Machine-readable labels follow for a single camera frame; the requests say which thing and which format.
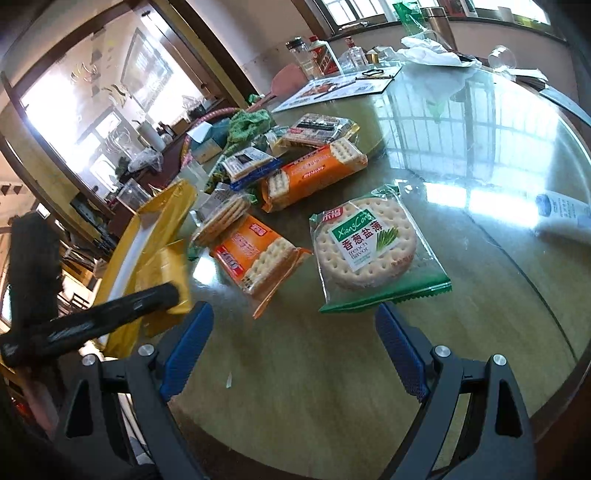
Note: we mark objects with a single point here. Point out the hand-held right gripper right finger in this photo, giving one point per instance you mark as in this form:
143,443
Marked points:
400,355

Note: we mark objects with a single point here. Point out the silver round cracker packet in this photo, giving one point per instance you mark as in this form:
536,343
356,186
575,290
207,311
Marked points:
221,217

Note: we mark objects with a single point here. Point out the pink chair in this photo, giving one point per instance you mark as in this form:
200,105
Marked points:
286,77

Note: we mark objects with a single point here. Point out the green plastic bag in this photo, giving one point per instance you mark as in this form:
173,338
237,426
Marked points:
408,16

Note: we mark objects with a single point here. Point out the short orange cracker packet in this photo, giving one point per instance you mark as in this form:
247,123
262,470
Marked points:
258,258

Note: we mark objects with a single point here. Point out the clear dark snack tray packet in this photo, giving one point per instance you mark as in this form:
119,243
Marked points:
318,129

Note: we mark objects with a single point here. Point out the framed wall picture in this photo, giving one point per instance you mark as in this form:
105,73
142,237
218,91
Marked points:
143,64

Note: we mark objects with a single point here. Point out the green round cracker packet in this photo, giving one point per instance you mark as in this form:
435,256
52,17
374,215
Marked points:
369,240

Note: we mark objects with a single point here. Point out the white biscuit packet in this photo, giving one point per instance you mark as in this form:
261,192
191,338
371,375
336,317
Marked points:
247,164

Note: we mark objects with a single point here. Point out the crumpled clear plastic bag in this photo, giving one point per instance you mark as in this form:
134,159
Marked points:
143,159

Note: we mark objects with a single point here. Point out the steel thermos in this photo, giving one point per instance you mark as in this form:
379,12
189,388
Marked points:
437,23

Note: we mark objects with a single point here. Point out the yellow tray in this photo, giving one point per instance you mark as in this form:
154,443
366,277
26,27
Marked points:
157,258

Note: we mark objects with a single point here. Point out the wine glass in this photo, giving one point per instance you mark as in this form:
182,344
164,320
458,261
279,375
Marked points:
501,57

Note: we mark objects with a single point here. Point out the printed menu sheet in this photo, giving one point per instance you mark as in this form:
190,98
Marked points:
332,90

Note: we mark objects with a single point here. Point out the white liquor bottle red label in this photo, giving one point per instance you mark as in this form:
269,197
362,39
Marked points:
324,57

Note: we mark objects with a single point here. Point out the long orange cracker packet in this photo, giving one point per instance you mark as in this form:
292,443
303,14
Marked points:
314,170

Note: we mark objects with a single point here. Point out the glass jar black lid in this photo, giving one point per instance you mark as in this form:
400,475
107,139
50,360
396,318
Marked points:
301,57

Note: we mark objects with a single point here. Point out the clear glass bottle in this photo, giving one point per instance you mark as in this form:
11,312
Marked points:
353,56

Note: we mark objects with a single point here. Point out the white tube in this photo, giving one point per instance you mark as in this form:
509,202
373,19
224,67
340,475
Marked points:
563,210

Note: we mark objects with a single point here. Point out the green knitted cloth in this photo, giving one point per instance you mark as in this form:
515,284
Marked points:
249,122

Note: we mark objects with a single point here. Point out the teal tissue box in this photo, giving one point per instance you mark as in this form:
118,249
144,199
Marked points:
205,145

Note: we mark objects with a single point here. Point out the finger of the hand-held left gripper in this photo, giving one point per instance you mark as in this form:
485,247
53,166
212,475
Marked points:
115,311

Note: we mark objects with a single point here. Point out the clear plastic container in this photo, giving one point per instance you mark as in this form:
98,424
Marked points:
134,194

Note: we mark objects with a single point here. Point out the white mug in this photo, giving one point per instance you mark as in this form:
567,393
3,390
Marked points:
150,134

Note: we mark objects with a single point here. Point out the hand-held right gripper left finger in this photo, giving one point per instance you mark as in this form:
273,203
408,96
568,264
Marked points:
189,353

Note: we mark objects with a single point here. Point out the white plastic bag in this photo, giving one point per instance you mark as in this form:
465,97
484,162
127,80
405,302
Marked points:
434,53

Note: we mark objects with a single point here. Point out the hula hoop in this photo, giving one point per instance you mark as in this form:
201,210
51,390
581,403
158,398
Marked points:
217,112

